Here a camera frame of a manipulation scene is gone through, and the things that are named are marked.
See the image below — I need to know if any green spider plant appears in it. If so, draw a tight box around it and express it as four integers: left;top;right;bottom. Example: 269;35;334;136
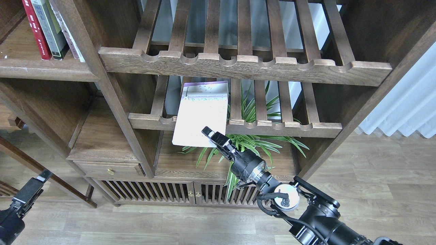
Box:
178;82;309;202

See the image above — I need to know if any dark wooden bookshelf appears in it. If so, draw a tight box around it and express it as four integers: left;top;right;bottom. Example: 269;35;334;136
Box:
1;0;435;207

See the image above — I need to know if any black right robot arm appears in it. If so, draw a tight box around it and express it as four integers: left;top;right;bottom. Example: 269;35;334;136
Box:
202;127;398;245

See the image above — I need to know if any green grey black-edged book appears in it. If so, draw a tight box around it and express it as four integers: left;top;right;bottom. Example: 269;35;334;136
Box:
31;0;69;60

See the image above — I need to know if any brass drawer knob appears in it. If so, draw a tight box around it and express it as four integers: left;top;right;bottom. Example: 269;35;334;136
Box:
107;168;115;175

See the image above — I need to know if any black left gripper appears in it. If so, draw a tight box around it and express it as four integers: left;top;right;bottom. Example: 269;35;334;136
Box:
0;169;53;245

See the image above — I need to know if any white lavender paperback book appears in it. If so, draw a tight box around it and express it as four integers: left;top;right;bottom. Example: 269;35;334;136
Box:
172;80;229;147

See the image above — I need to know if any white upright book spine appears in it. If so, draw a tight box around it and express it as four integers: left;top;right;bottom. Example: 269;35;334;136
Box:
49;0;85;63

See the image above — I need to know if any wooden furniture frame left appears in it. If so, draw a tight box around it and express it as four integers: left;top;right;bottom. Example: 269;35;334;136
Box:
0;103;97;208

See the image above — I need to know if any red paperback book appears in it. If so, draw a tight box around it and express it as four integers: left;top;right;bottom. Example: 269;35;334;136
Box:
22;0;52;60

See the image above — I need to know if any white pleated curtain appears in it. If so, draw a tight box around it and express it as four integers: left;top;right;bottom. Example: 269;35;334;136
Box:
359;44;436;138

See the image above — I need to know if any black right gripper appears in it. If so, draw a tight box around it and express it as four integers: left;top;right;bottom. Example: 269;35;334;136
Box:
201;127;267;184

